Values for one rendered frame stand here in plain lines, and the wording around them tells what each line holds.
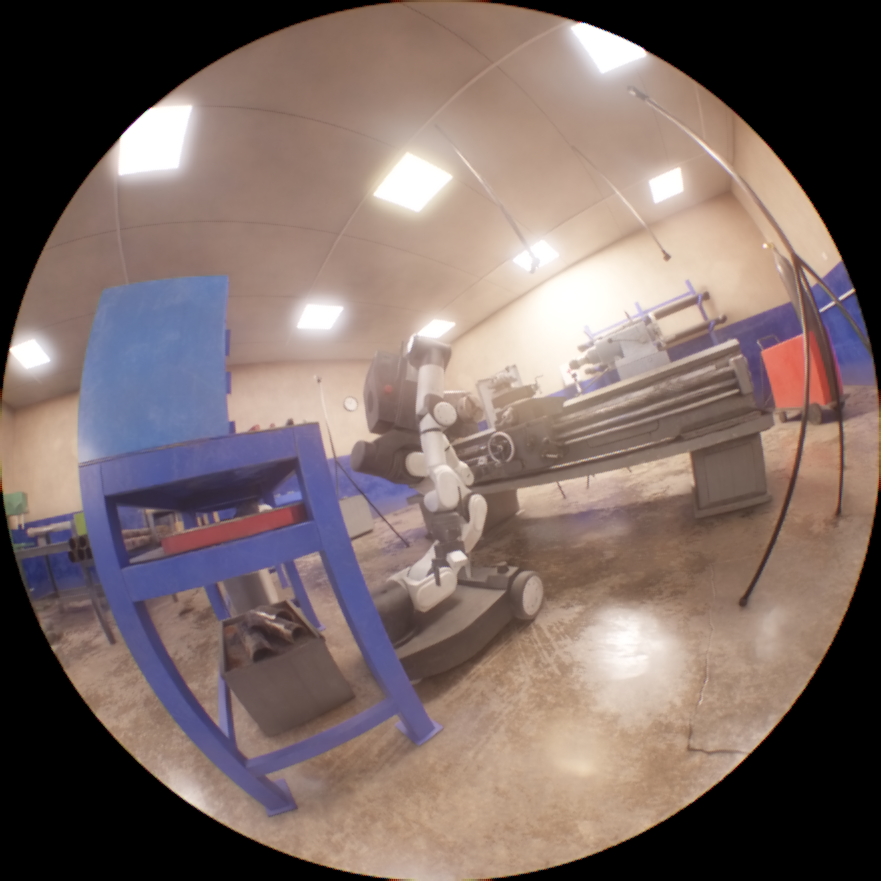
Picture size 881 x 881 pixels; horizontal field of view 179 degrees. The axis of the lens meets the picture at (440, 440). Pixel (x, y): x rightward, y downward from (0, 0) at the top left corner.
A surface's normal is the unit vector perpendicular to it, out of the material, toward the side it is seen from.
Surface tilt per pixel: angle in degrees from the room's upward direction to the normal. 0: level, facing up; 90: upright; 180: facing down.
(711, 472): 90
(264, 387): 90
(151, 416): 90
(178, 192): 180
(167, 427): 90
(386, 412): 107
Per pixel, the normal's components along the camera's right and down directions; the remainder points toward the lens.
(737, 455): -0.72, 0.15
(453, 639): 0.40, -0.18
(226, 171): 0.28, 0.96
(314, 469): 0.64, -0.24
